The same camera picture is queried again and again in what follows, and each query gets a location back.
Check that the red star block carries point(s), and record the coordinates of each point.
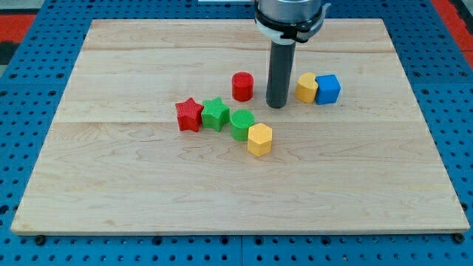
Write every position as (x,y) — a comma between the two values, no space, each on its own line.
(189,115)

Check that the wooden board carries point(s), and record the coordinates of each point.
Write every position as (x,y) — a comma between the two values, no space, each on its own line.
(115,162)

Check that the green cylinder block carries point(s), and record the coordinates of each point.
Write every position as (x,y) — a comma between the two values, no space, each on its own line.
(241,120)

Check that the red cylinder block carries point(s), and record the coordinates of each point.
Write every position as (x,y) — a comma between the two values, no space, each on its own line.
(242,86)

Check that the yellow hexagon block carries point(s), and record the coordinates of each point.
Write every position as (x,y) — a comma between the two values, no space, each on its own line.
(259,139)

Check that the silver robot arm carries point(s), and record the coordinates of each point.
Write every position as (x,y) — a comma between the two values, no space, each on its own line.
(286,23)

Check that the yellow heart block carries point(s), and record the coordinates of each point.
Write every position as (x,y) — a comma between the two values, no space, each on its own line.
(306,87)

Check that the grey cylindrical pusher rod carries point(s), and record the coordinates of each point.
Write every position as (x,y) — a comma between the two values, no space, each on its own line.
(280,67)

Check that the green star block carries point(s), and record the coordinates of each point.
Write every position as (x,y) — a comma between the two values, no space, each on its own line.
(215,114)

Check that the blue cube block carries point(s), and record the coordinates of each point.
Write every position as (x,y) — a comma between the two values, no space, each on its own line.
(329,89)

